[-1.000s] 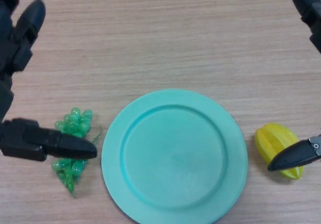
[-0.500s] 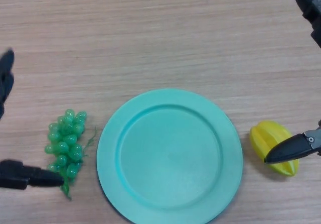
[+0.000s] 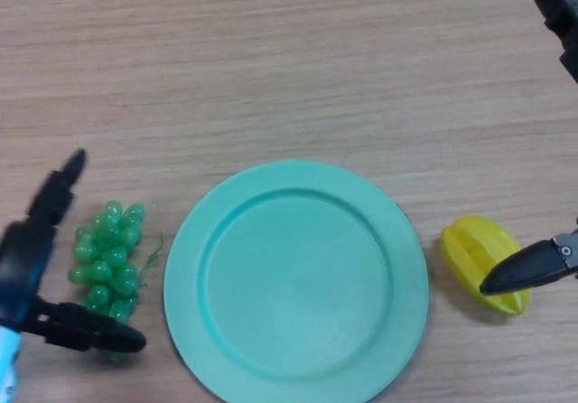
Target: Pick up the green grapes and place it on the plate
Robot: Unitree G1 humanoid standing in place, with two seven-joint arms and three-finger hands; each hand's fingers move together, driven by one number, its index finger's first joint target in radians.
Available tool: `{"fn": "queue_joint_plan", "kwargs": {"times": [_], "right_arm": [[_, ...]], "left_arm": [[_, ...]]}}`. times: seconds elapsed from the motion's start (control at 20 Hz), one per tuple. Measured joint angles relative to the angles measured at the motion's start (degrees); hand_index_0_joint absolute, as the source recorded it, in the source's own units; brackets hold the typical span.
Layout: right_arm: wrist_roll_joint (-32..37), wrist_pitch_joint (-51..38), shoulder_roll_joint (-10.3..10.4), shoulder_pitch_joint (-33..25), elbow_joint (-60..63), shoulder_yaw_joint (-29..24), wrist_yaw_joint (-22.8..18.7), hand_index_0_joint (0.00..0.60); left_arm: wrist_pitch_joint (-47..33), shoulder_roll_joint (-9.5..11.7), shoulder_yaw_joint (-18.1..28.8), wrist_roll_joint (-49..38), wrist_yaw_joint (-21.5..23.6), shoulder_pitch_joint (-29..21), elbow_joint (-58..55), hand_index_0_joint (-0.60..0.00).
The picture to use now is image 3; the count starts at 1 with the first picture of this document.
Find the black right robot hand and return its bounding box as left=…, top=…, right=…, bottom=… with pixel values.
left=478, top=0, right=578, bottom=296

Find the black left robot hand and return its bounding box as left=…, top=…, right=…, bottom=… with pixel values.
left=0, top=148, right=148, bottom=354

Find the green grapes bunch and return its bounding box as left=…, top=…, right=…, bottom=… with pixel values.
left=67, top=200, right=163, bottom=366

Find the turquoise round plate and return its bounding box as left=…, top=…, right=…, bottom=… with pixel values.
left=163, top=158, right=430, bottom=403

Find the yellow starfruit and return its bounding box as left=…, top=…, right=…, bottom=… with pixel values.
left=440, top=214, right=523, bottom=318

